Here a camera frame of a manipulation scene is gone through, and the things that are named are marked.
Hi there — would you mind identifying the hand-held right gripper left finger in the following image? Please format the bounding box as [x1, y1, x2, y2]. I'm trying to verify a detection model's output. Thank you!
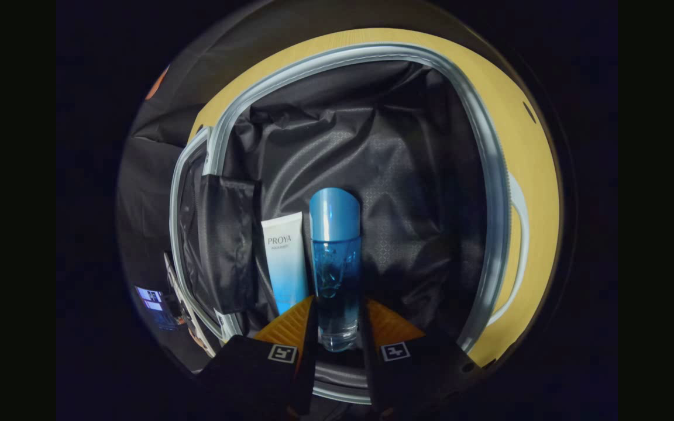
[195, 294, 319, 419]

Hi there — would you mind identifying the blue glass lotion bottle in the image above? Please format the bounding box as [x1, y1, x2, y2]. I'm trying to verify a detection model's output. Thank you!
[308, 187, 363, 353]

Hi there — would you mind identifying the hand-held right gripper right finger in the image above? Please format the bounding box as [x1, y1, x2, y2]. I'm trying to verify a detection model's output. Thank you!
[360, 297, 482, 417]

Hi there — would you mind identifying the white hard-shell suitcase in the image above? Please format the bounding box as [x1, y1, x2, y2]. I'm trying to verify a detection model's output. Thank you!
[168, 42, 531, 405]

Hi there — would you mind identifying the lit blue screen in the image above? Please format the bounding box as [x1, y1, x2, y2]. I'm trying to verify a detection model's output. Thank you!
[134, 285, 169, 332]

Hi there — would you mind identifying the white and blue cream tube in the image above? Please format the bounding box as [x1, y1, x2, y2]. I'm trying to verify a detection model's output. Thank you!
[261, 212, 310, 316]

